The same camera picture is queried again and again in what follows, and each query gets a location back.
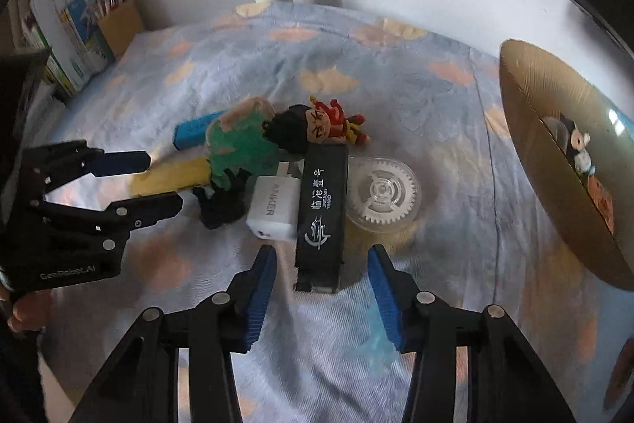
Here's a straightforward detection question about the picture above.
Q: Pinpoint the red black-haired doll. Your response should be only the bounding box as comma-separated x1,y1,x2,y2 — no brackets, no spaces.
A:
262,95,373,156

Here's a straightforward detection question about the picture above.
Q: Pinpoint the blue rectangular stick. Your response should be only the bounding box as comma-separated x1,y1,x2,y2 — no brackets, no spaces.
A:
173,110,233,152

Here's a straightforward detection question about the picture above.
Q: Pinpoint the white charger plug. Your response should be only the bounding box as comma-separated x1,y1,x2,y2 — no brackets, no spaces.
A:
246,175,301,243

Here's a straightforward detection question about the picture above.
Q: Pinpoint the gold paper bowl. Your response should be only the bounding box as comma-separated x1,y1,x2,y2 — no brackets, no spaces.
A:
498,38,634,292

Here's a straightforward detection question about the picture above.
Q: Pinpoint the black rectangular box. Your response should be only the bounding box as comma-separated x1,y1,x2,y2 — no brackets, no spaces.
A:
293,144,350,296

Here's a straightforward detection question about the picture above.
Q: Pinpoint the small white cartoon figure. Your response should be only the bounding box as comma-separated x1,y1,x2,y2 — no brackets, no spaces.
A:
562,116,595,178

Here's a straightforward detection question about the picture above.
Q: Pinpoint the floral bed sheet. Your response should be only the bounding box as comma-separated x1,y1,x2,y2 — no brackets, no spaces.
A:
22,1,634,423

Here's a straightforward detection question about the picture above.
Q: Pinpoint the yellow strip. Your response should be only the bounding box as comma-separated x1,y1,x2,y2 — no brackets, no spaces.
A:
131,155,214,198

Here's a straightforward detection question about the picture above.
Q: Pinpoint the orange printed card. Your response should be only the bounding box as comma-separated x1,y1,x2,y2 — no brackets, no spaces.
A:
587,178,617,235

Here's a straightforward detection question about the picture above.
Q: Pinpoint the stack of books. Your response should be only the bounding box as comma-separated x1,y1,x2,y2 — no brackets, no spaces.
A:
20,0,134,104

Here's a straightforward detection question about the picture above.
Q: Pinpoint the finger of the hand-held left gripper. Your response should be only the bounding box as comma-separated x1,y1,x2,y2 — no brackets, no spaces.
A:
25,142,152,201
29,192,184,253

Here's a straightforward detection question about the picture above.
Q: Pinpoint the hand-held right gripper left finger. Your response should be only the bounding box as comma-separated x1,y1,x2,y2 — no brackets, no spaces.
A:
69,245,278,423

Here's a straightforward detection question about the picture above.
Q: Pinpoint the clear round gear case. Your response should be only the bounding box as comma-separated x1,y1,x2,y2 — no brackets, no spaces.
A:
344,155,422,233

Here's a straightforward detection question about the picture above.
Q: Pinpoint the brown cardboard box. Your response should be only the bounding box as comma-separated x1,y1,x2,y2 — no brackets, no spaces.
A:
96,0,147,62

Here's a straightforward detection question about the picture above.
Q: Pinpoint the person's left hand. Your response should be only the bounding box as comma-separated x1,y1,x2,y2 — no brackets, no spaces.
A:
6,288,51,335

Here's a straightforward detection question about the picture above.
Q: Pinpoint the small black figure base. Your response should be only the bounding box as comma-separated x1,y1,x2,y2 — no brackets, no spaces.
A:
193,172,256,230

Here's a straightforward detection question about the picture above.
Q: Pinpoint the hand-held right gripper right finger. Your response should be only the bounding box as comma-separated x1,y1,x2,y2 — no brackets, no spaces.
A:
367,243,578,423

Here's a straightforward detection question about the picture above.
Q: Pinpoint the green acrylic figure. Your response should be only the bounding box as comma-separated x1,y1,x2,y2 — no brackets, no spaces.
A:
205,96,285,193

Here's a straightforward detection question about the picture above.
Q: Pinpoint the person's left forearm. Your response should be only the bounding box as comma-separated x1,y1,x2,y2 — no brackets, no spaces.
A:
0,299,48,423

